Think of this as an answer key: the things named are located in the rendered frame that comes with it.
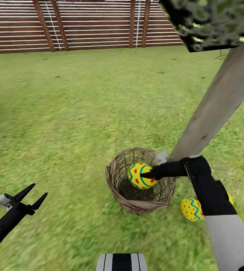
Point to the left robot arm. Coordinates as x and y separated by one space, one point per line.
16 210

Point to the tree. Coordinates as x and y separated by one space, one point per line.
205 25

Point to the wicker basket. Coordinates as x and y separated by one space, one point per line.
143 205

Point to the robot trunk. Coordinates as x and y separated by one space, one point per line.
121 262

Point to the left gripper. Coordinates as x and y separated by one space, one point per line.
19 210

